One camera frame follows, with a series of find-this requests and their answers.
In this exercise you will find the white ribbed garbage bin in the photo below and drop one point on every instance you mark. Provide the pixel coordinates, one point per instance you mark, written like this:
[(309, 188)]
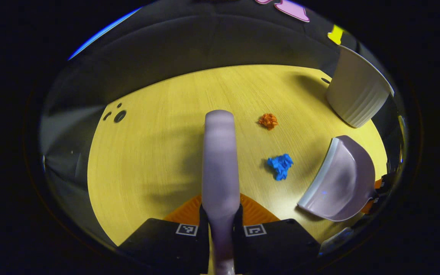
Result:
[(355, 95)]

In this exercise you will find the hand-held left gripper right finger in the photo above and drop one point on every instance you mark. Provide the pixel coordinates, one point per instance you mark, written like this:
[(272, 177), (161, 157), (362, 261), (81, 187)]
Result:
[(273, 248)]

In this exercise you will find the light purple small broom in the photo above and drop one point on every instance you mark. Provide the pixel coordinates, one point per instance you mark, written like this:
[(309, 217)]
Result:
[(220, 164)]

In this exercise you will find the orange paper scrap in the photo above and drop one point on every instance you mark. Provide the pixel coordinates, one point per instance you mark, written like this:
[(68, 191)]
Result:
[(268, 121)]

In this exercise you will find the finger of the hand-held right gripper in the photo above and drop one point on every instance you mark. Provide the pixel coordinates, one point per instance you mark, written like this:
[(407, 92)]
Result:
[(376, 202), (387, 179)]

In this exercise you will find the blue paper scrap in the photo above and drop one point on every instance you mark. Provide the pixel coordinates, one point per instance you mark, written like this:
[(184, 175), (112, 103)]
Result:
[(280, 166)]

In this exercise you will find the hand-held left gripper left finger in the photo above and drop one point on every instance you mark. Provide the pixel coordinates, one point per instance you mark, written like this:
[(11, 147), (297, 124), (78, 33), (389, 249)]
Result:
[(159, 244)]

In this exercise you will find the light purple dustpan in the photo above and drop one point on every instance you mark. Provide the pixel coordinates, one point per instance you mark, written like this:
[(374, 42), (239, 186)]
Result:
[(342, 183)]

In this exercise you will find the black backdrop cloth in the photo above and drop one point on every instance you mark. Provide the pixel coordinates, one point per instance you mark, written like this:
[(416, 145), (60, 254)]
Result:
[(204, 38)]

